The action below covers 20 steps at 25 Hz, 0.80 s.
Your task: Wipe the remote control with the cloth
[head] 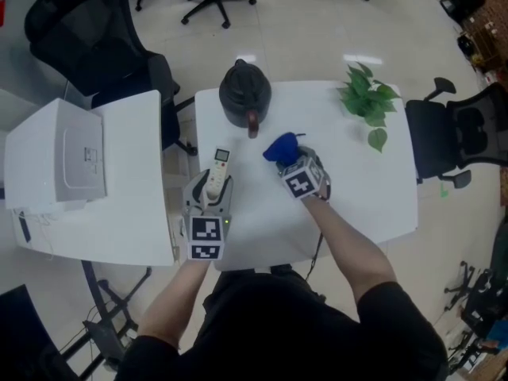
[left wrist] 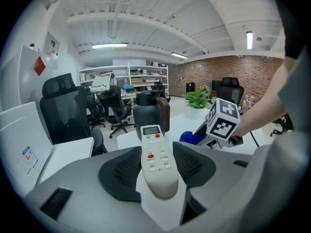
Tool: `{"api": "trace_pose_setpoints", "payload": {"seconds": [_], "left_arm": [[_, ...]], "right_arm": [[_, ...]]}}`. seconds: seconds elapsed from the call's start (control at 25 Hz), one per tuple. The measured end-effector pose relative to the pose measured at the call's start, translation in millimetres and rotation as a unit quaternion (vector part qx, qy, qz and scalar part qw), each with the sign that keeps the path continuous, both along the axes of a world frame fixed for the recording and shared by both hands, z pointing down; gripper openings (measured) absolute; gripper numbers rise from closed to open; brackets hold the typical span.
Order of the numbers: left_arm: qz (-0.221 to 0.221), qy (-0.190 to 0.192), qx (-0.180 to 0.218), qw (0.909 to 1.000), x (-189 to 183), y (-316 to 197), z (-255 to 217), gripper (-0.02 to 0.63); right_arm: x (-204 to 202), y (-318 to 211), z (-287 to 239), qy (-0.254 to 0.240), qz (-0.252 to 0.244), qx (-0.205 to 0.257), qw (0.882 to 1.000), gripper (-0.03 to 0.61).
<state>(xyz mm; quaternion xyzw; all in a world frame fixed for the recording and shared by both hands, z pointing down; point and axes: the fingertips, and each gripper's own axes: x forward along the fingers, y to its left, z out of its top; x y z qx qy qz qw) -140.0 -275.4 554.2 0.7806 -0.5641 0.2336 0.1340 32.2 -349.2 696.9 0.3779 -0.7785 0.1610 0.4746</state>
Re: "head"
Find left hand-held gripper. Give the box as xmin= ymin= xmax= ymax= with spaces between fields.
xmin=181 ymin=168 xmax=235 ymax=261

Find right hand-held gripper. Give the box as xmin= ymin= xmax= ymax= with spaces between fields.
xmin=276 ymin=146 xmax=333 ymax=202

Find white remote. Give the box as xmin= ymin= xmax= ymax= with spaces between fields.
xmin=204 ymin=146 xmax=233 ymax=200

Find blue cloth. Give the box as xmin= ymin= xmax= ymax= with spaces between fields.
xmin=262 ymin=132 xmax=306 ymax=166

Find person's right forearm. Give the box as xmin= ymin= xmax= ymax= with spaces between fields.
xmin=305 ymin=194 xmax=398 ymax=325

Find person's left forearm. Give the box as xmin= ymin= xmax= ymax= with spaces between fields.
xmin=137 ymin=258 xmax=211 ymax=351

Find black kettle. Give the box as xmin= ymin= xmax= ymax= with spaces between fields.
xmin=218 ymin=59 xmax=273 ymax=139

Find green leafy plant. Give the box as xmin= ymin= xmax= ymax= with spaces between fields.
xmin=337 ymin=61 xmax=402 ymax=154

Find black office chair with armrests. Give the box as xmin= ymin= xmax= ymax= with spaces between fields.
xmin=404 ymin=76 xmax=508 ymax=190

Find person's black shirt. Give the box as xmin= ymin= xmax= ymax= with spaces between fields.
xmin=114 ymin=270 xmax=449 ymax=381

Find white printer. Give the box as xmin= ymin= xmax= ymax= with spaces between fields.
xmin=3 ymin=97 xmax=108 ymax=212

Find black phone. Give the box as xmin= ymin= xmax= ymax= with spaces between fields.
xmin=18 ymin=211 xmax=32 ymax=242

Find black tripod stand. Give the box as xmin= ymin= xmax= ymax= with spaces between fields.
xmin=443 ymin=260 xmax=477 ymax=313

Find tall black mesh office chair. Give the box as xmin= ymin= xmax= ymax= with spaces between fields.
xmin=24 ymin=0 xmax=198 ymax=157

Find grey cabinet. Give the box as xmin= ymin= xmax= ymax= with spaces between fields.
xmin=0 ymin=0 xmax=68 ymax=106

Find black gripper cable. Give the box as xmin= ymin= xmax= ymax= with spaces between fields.
xmin=305 ymin=232 xmax=323 ymax=281

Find black table leg frame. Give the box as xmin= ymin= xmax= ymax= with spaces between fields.
xmin=59 ymin=260 xmax=154 ymax=379

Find white cables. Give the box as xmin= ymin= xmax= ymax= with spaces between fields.
xmin=13 ymin=208 xmax=55 ymax=261

